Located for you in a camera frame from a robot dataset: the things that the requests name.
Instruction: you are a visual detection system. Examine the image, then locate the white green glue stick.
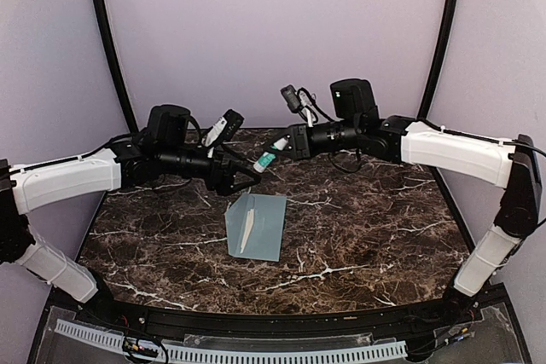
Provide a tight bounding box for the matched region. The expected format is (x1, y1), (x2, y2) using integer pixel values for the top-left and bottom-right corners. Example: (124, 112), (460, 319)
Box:
(253, 147), (285, 173)

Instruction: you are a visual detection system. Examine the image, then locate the beige ornate letter paper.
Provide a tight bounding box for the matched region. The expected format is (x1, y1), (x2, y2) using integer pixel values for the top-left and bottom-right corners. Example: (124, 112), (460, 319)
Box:
(239, 208), (255, 254)

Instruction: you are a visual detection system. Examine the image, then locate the teal paper envelope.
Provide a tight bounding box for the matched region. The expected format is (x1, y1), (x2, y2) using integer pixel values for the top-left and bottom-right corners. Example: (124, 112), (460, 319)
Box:
(224, 194), (287, 263)

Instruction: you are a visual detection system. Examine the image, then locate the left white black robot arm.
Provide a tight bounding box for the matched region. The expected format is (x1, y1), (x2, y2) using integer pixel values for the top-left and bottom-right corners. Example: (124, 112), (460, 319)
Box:
(1, 104), (261, 326)

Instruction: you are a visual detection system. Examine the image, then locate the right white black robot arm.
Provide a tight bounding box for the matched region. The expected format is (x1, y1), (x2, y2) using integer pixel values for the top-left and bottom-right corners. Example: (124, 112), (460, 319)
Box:
(264, 78), (542, 325)

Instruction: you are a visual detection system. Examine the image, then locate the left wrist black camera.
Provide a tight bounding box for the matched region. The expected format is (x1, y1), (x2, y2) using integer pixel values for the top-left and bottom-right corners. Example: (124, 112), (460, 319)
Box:
(218, 109), (244, 143)

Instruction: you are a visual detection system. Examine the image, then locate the wrist black camera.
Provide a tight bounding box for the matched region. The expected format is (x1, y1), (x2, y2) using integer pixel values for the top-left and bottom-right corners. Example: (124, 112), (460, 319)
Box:
(280, 84), (301, 113)
(218, 109), (244, 143)

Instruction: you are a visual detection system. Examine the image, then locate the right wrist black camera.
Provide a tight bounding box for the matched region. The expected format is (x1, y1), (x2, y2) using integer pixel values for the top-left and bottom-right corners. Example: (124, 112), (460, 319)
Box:
(280, 84), (301, 113)

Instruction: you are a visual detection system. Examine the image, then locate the black front rail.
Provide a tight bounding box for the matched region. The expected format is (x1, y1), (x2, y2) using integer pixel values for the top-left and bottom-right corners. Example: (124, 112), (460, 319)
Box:
(79, 298), (473, 339)

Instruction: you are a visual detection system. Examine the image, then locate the white slotted cable duct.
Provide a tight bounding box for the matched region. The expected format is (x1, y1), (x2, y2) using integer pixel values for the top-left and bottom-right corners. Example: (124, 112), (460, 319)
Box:
(55, 319), (407, 364)

